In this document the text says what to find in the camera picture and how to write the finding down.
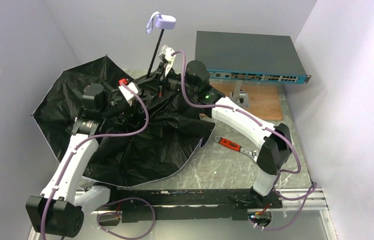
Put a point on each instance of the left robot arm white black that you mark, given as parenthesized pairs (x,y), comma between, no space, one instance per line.
(58,210)

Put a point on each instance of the wooden board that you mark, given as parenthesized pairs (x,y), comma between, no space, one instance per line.
(264,102)

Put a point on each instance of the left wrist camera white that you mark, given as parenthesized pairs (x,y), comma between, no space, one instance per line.
(129,90)

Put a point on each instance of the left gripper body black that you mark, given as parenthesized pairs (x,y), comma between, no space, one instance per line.
(120,106)

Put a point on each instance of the grey metal stand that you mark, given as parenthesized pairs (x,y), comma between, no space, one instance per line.
(238,96)

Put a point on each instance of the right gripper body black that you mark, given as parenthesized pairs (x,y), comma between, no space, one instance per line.
(164,84)

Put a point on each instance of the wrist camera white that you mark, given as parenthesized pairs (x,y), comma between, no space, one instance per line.
(129,90)
(167,55)

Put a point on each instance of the network switch blue front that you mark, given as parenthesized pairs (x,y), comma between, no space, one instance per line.
(250,57)

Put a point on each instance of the red handled adjustable wrench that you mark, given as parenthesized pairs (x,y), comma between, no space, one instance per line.
(236,147)

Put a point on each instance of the lilac folding umbrella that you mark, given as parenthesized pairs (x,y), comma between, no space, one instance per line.
(173,133)

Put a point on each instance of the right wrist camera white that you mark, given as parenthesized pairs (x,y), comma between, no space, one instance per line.
(167,55)

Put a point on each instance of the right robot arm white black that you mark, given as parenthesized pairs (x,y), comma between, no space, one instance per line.
(273,142)

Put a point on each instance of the aluminium rail frame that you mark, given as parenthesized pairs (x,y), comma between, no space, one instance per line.
(310,194)

